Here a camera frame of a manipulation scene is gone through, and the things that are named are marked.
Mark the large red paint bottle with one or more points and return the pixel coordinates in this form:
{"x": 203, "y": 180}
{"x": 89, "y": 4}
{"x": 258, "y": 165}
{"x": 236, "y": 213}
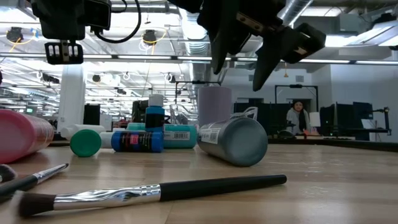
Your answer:
{"x": 21, "y": 137}

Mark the large white paint bottle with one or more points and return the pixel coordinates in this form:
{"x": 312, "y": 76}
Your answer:
{"x": 84, "y": 128}

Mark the small green paint bottle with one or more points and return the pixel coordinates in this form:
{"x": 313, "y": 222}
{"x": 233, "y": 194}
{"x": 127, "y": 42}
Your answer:
{"x": 85, "y": 143}

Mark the black workstation monitors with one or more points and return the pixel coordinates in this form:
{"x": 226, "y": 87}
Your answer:
{"x": 360, "y": 112}

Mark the person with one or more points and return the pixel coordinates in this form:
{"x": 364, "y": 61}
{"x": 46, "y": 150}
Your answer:
{"x": 295, "y": 119}

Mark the large slate grey paint bottle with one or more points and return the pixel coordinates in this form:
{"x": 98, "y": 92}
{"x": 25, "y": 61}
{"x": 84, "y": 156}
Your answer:
{"x": 239, "y": 143}

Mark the white pillar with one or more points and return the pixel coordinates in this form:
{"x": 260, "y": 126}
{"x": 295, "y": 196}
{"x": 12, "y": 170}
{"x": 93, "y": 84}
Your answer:
{"x": 73, "y": 93}

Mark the black gantry frame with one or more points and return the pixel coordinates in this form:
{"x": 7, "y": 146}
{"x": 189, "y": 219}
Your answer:
{"x": 295, "y": 86}
{"x": 199, "y": 82}

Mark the black desktop monitor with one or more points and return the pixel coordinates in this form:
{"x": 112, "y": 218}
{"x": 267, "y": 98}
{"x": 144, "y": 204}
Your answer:
{"x": 140, "y": 110}

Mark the black cabinet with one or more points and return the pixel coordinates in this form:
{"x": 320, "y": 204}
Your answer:
{"x": 91, "y": 114}

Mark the lilac plastic cup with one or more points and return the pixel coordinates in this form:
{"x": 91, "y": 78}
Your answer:
{"x": 214, "y": 105}

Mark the black camera stand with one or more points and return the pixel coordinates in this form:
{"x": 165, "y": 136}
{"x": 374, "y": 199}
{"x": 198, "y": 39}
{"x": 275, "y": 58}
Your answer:
{"x": 386, "y": 121}

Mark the black ceiling device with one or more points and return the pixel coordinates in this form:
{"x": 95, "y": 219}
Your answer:
{"x": 14, "y": 34}
{"x": 150, "y": 36}

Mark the clear plastic bin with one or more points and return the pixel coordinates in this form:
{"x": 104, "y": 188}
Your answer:
{"x": 183, "y": 115}

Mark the large turquoise paint bottle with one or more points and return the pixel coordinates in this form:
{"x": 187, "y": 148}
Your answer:
{"x": 189, "y": 141}

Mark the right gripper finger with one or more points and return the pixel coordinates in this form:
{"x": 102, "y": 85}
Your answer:
{"x": 267, "y": 56}
{"x": 219, "y": 46}

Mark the straight silver spiral duct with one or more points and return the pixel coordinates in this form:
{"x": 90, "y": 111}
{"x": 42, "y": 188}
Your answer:
{"x": 194, "y": 37}

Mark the slanted silver spiral duct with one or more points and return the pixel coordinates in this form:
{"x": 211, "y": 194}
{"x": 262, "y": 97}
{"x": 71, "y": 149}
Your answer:
{"x": 298, "y": 9}

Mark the long linear ceiling light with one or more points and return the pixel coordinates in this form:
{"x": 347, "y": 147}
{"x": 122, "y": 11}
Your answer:
{"x": 143, "y": 57}

